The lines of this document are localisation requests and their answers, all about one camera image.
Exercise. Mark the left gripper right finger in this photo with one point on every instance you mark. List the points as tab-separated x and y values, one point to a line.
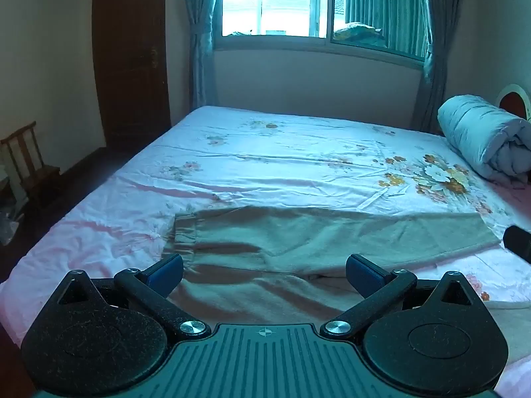
382	290

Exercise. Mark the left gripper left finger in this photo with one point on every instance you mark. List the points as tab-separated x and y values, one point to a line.
149	289

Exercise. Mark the grey-green fleece pants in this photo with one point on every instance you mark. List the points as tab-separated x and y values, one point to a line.
315	252

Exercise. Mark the rolled light blue duvet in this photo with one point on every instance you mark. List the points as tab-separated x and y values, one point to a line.
494	142

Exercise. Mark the red white headboard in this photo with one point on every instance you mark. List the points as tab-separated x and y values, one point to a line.
514	99

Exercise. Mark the wooden chair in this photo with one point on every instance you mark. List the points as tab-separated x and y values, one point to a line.
29	175

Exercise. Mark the right teal curtain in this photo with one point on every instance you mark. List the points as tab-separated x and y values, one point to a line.
442	17

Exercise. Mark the teal curtain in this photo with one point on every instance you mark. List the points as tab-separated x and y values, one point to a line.
442	17
200	14

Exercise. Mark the left teal curtain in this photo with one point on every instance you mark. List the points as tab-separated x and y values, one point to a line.
200	14

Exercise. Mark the window with frame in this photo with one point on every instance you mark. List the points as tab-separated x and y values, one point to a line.
394	26

